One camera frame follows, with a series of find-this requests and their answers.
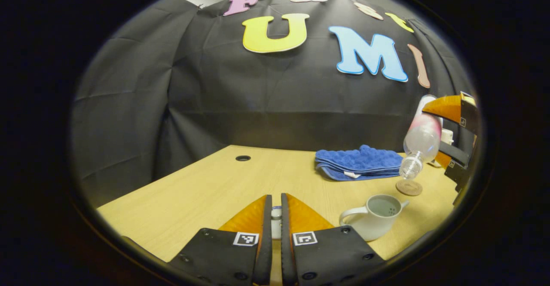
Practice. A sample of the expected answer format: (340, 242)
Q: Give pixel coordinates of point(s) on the round wooden coaster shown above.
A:
(409, 188)

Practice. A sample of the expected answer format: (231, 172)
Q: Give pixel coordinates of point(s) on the black backdrop cloth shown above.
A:
(258, 101)

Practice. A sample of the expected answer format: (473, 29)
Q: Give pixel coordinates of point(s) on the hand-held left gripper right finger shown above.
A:
(285, 251)

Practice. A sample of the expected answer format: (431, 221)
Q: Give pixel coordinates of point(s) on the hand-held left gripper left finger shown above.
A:
(266, 243)

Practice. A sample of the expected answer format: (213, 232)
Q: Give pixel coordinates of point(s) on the white toaster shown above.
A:
(447, 136)

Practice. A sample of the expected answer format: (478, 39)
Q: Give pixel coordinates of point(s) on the clear water bottle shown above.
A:
(423, 142)

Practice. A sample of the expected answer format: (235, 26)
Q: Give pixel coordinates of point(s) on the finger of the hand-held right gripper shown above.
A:
(455, 155)
(468, 118)

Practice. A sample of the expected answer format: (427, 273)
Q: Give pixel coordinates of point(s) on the folded blue towel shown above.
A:
(359, 162)

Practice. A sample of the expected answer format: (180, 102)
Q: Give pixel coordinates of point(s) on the white teacup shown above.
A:
(374, 226)

